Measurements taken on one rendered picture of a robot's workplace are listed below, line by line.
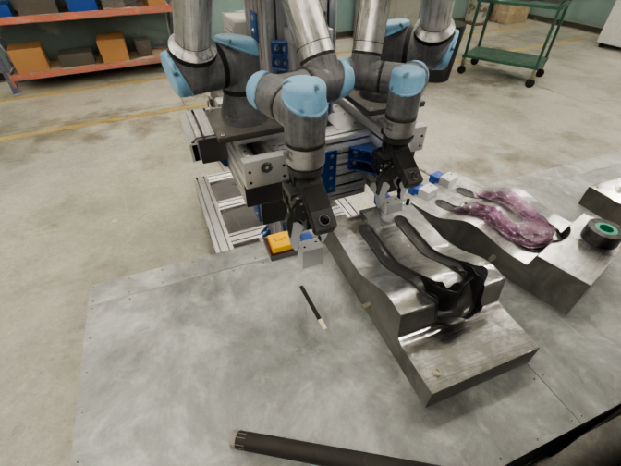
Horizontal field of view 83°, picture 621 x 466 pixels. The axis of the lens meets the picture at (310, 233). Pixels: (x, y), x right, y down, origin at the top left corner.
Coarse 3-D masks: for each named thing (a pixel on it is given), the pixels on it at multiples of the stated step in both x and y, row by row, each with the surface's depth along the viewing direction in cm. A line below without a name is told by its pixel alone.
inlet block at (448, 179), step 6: (420, 168) 122; (426, 174) 120; (432, 174) 117; (438, 174) 117; (444, 174) 115; (450, 174) 115; (432, 180) 117; (438, 180) 115; (444, 180) 113; (450, 180) 112; (456, 180) 114; (444, 186) 114; (450, 186) 114
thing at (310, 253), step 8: (304, 240) 80; (312, 240) 80; (304, 248) 78; (312, 248) 78; (320, 248) 78; (304, 256) 78; (312, 256) 79; (320, 256) 80; (304, 264) 80; (312, 264) 81
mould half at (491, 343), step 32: (352, 224) 95; (384, 224) 95; (416, 224) 95; (352, 256) 86; (416, 256) 86; (384, 288) 73; (384, 320) 75; (416, 320) 70; (480, 320) 75; (512, 320) 75; (416, 352) 70; (448, 352) 70; (480, 352) 70; (512, 352) 70; (416, 384) 68; (448, 384) 65
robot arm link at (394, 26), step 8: (392, 24) 106; (400, 24) 107; (408, 24) 108; (392, 32) 107; (400, 32) 108; (408, 32) 107; (384, 40) 109; (392, 40) 108; (400, 40) 108; (408, 40) 107; (384, 48) 110; (392, 48) 110; (400, 48) 109; (384, 56) 112; (392, 56) 111; (400, 56) 110
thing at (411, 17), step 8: (392, 0) 552; (400, 0) 558; (408, 0) 565; (416, 0) 571; (392, 8) 560; (400, 8) 567; (408, 8) 573; (416, 8) 579; (392, 16) 568; (400, 16) 574; (408, 16) 581; (416, 16) 587
